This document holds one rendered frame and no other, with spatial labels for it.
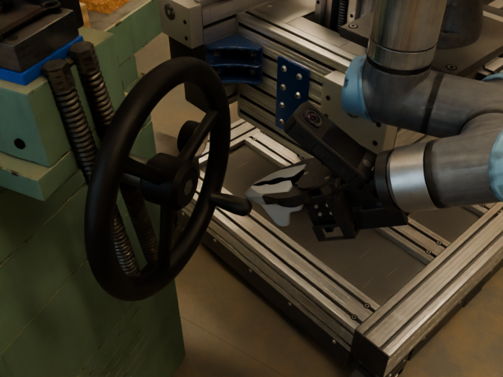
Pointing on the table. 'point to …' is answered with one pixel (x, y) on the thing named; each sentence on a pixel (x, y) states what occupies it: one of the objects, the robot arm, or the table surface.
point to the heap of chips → (103, 5)
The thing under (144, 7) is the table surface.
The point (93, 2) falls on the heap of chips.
